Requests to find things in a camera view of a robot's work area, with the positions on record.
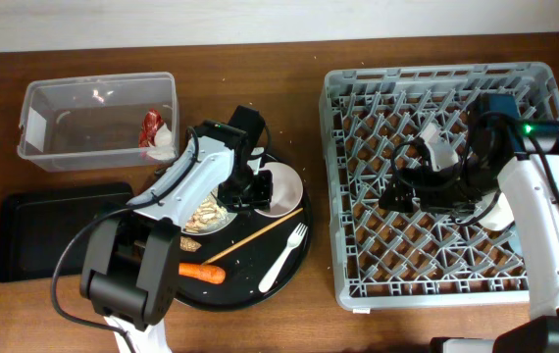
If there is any red snack wrapper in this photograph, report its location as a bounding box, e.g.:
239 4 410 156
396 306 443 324
138 109 165 148

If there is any pink bowl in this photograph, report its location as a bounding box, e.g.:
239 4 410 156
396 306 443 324
256 162 304 218

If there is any clear plastic bin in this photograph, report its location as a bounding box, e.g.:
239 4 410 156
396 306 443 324
17 72 178 172

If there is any orange carrot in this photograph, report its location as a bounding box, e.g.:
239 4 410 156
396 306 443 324
178 263 227 284

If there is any round black tray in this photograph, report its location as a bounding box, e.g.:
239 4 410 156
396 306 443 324
175 192 314 312

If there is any blue cup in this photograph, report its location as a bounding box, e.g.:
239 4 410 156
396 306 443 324
507 230 523 257

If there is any grey dishwasher rack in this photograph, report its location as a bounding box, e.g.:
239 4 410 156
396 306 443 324
319 62 559 311

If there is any grey plate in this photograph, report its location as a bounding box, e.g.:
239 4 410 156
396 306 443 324
180 185 239 237

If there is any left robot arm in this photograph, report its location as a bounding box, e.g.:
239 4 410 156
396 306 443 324
79 106 273 352

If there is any white cup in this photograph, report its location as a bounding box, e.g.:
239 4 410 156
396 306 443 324
478 192 514 231

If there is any white plastic fork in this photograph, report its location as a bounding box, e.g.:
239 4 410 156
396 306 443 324
258 223 308 293

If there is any wooden chopstick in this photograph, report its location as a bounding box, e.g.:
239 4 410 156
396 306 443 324
202 208 304 265

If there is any white tissue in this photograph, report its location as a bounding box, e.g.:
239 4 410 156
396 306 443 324
147 124 176 162

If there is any food scraps pile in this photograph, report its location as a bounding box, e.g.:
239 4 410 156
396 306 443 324
183 193 229 234

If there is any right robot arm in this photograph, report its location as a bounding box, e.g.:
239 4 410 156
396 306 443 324
379 93 559 352

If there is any brown food chunk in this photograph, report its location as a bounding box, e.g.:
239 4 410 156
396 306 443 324
179 236 201 252

